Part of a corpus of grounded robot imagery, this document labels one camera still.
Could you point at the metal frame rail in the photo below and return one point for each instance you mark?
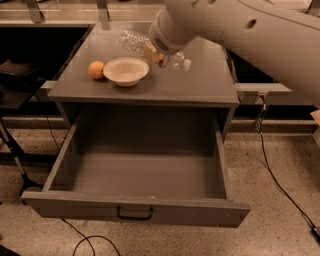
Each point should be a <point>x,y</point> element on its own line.
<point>41,12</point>

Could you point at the clear plastic water bottle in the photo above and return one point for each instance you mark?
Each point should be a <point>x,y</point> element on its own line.
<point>133,43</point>

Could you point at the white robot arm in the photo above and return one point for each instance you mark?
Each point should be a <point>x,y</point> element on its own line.
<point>282,43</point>

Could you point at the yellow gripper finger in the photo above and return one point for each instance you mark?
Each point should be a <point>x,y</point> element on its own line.
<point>151,55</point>

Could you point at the dark box on left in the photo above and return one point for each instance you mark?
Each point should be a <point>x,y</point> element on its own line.
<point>20,77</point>

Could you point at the orange fruit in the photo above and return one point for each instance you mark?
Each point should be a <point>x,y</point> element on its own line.
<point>95,69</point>

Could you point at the grey cabinet with counter top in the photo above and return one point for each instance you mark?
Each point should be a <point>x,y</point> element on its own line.
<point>207,83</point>

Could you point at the white bowl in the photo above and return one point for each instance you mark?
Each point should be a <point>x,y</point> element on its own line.
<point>126,71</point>

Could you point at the black tripod stand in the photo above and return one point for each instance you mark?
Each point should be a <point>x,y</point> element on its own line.
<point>8,140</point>

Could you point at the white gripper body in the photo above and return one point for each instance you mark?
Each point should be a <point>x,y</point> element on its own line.
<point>166,42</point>

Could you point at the grey open top drawer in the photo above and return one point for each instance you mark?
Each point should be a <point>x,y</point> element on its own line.
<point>174,163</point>

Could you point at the black drawer handle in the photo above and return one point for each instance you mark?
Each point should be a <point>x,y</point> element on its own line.
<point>132,214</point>

